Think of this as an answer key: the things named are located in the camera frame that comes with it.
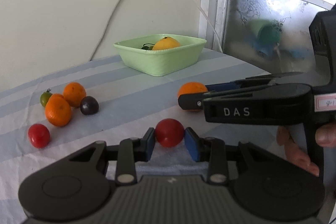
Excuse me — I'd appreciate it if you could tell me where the striped blue white cloth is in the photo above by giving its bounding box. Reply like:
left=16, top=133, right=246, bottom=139
left=0, top=48, right=286, bottom=224

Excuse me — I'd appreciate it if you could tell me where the large yellow grapefruit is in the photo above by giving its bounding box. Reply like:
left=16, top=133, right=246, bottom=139
left=152, top=36, right=181, bottom=51

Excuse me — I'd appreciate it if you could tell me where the dark purple tomato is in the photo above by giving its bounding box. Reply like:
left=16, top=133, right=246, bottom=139
left=80, top=96, right=100, bottom=116

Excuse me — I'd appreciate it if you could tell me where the person's right hand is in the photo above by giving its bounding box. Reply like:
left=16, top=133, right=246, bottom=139
left=276, top=123, right=336, bottom=176

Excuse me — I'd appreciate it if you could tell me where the white cable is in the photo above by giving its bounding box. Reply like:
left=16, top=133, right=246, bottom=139
left=164, top=0, right=223, bottom=53

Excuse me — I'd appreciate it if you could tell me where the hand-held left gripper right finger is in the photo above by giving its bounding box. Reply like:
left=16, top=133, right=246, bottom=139
left=184, top=127, right=284, bottom=186

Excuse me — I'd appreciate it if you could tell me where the white framed patterned window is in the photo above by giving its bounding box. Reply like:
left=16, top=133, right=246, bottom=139
left=198, top=0, right=336, bottom=75

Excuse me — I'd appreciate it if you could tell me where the light green plastic basin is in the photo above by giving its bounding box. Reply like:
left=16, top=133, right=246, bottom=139
left=113, top=34, right=207, bottom=76

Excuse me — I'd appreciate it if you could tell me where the red cherry tomato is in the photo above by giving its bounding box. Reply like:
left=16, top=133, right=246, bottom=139
left=28, top=123, right=50, bottom=149
left=155, top=118, right=185, bottom=148

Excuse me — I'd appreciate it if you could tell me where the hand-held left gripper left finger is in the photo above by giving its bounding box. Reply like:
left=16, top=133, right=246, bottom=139
left=56, top=127, right=156, bottom=186

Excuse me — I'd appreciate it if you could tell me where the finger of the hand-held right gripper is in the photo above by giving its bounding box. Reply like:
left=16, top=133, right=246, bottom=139
left=205, top=72, right=306, bottom=93
left=178, top=92, right=206, bottom=111

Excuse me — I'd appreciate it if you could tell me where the green cup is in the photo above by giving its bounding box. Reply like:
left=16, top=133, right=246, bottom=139
left=249, top=19, right=282, bottom=43

